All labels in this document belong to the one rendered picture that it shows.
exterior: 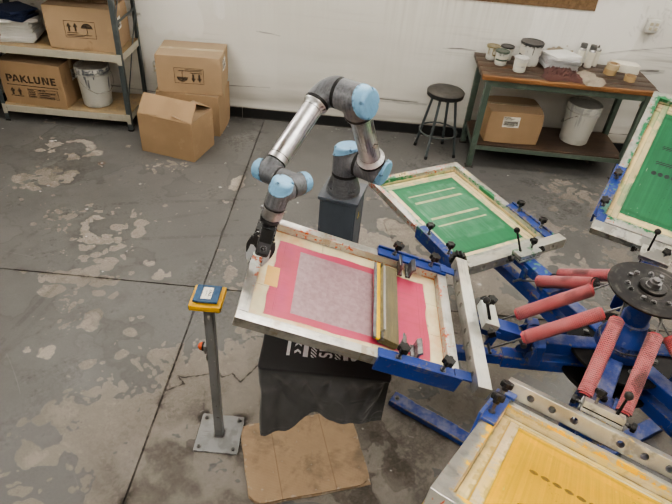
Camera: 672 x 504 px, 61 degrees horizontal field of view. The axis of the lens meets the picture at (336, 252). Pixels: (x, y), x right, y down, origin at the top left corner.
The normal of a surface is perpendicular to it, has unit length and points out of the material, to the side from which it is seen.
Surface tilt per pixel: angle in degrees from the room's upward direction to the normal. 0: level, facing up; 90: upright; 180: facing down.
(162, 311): 0
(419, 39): 90
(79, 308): 0
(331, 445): 0
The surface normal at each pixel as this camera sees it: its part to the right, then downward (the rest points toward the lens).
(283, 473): 0.07, -0.77
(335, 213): -0.28, 0.57
